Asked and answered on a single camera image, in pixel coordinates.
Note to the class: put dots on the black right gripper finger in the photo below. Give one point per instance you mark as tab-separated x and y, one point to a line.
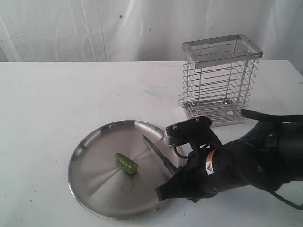
179	186

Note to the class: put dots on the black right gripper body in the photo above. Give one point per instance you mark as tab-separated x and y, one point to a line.
208	171

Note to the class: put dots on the black handled kitchen knife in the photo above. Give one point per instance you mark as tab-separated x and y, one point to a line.
168	164

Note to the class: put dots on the green cucumber piece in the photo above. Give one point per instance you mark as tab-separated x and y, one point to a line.
126	163

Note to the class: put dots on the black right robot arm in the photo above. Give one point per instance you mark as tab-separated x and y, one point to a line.
268	156

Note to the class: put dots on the round stainless steel plate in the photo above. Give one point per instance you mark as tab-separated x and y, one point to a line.
101	186

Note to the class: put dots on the white backdrop curtain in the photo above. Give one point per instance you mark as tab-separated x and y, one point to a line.
143	30

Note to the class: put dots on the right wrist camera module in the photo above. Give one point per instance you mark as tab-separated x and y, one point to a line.
182	132

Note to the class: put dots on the steel wire rack basket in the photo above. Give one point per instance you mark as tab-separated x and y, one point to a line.
218	78

